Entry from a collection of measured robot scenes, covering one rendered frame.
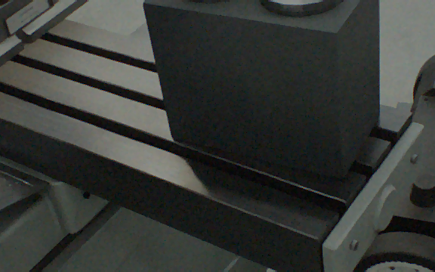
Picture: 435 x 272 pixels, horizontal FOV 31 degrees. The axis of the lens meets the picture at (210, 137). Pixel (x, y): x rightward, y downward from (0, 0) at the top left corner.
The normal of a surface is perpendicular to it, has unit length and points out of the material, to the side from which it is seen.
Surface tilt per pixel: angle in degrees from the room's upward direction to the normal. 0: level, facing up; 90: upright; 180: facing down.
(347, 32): 90
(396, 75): 0
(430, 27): 0
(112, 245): 90
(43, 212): 90
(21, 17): 90
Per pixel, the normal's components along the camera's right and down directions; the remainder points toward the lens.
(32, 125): -0.14, -0.77
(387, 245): -0.51, -0.74
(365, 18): 0.87, 0.21
